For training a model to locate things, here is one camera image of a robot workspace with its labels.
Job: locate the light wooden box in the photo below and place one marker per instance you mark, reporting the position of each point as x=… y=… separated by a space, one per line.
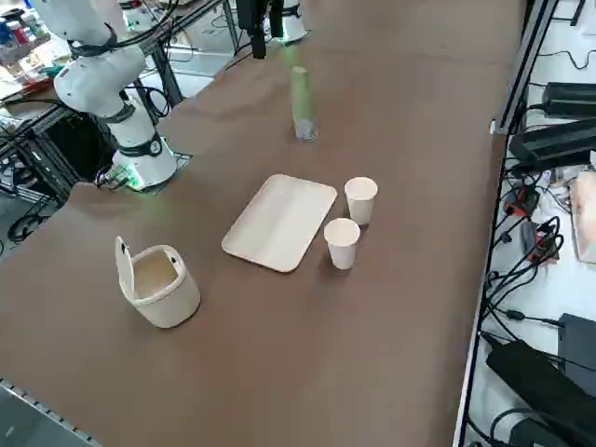
x=586 y=219

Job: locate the red and black plug connector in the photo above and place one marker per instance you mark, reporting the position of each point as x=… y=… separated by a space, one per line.
x=524 y=201

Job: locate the clear bottle with green liquid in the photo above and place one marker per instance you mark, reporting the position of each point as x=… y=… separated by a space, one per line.
x=302 y=102

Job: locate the large black power brick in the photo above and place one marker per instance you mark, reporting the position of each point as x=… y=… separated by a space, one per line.
x=535 y=377

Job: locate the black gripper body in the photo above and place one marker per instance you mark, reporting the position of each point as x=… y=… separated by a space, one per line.
x=253 y=11

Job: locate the aluminium profile post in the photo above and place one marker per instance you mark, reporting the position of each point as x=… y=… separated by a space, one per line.
x=526 y=60

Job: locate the small white flip-lid bin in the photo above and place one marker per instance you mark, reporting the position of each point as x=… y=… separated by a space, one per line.
x=167 y=298

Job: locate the black ribbed power adapter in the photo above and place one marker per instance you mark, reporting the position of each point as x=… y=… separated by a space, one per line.
x=554 y=142

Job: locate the white disposable paper cup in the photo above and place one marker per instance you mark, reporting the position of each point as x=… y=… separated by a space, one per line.
x=343 y=247
x=361 y=200

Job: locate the flat black box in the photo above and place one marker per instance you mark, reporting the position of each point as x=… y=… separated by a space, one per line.
x=579 y=342

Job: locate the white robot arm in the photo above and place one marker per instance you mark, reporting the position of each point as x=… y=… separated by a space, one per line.
x=295 y=25
x=98 y=74

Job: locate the white rectangular mat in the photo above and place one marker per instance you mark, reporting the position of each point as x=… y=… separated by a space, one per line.
x=279 y=223

